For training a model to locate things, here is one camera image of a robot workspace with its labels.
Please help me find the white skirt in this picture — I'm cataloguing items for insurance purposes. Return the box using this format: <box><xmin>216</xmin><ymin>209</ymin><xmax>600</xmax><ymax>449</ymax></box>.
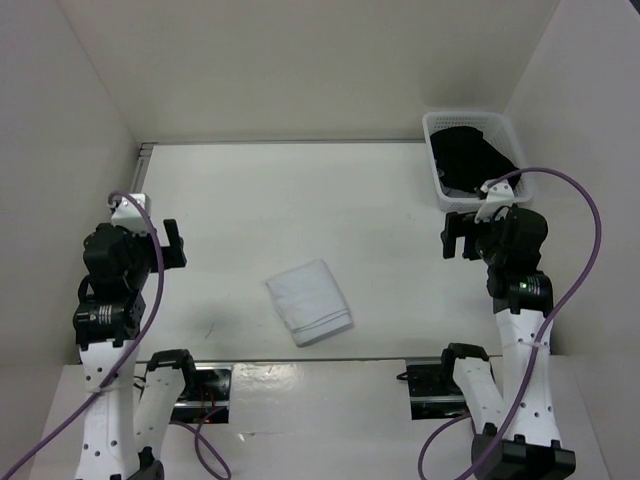
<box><xmin>265</xmin><ymin>259</ymin><xmax>354</xmax><ymax>348</ymax></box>

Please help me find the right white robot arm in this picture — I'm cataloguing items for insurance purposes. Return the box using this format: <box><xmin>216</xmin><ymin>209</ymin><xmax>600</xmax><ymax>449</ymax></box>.
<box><xmin>437</xmin><ymin>206</ymin><xmax>576</xmax><ymax>479</ymax></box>

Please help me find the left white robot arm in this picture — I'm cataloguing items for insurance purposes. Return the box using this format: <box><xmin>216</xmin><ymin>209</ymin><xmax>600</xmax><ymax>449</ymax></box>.
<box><xmin>73</xmin><ymin>220</ymin><xmax>199</xmax><ymax>479</ymax></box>

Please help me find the black skirt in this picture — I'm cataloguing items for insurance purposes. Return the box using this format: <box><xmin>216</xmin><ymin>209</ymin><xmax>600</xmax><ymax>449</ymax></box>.
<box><xmin>429</xmin><ymin>126</ymin><xmax>517</xmax><ymax>194</ymax></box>

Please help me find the white plastic basket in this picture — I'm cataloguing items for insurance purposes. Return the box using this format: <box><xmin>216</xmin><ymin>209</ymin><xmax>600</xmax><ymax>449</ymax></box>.
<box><xmin>422</xmin><ymin>110</ymin><xmax>529</xmax><ymax>213</ymax></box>

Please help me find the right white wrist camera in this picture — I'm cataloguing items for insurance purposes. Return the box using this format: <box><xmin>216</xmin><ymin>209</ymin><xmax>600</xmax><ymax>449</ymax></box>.
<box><xmin>474</xmin><ymin>180</ymin><xmax>515</xmax><ymax>224</ymax></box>

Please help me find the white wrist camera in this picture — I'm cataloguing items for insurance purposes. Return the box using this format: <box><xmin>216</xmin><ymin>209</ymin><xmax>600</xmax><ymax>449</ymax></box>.
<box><xmin>109</xmin><ymin>192</ymin><xmax>151</xmax><ymax>236</ymax></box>
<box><xmin>474</xmin><ymin>180</ymin><xmax>515</xmax><ymax>224</ymax></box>

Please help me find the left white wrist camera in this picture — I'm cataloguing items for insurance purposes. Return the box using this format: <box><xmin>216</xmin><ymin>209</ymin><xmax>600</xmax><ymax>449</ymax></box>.
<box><xmin>109</xmin><ymin>192</ymin><xmax>151</xmax><ymax>236</ymax></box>

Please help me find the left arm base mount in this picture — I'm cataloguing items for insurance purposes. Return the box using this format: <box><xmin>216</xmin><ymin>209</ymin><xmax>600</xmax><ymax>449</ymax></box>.
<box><xmin>135</xmin><ymin>362</ymin><xmax>234</xmax><ymax>426</ymax></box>

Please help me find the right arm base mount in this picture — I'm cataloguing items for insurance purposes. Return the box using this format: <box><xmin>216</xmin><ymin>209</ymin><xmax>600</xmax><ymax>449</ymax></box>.
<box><xmin>396</xmin><ymin>357</ymin><xmax>468</xmax><ymax>420</ymax></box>

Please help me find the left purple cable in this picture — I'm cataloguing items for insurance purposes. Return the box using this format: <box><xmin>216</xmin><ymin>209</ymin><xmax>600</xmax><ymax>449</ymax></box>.
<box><xmin>0</xmin><ymin>190</ymin><xmax>232</xmax><ymax>480</ymax></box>

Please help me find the purple cable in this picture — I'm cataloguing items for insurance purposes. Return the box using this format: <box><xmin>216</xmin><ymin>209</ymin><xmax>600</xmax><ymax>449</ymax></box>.
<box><xmin>0</xmin><ymin>190</ymin><xmax>232</xmax><ymax>480</ymax></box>
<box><xmin>418</xmin><ymin>167</ymin><xmax>602</xmax><ymax>480</ymax></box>

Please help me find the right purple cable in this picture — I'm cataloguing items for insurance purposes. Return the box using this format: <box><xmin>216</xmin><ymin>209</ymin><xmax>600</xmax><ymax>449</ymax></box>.
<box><xmin>418</xmin><ymin>167</ymin><xmax>602</xmax><ymax>480</ymax></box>

